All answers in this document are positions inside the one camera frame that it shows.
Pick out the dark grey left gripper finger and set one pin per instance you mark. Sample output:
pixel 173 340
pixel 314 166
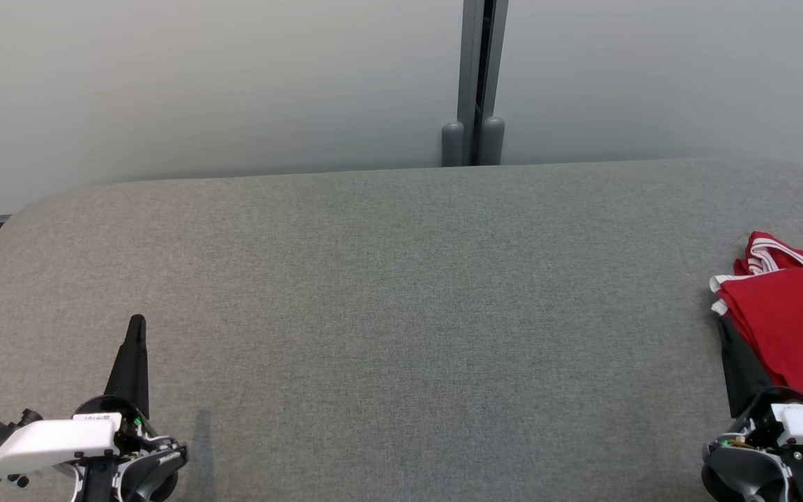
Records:
pixel 133 362

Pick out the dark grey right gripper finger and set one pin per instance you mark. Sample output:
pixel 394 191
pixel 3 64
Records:
pixel 739 376

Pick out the grey metal partition post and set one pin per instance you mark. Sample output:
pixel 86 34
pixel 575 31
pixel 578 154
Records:
pixel 468 63

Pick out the red shirt with white sleeves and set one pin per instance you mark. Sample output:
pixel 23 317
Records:
pixel 757 265

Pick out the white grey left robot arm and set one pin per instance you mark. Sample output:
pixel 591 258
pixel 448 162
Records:
pixel 136 470

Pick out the red shorts with white stripes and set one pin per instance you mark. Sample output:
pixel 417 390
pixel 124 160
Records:
pixel 792 328

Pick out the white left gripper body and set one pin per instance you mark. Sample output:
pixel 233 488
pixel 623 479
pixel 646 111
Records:
pixel 53 443

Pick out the grey cylindrical bumper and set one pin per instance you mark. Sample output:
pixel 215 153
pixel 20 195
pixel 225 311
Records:
pixel 492 139
pixel 453 143

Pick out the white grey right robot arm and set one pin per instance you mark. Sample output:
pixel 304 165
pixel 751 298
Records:
pixel 757 467

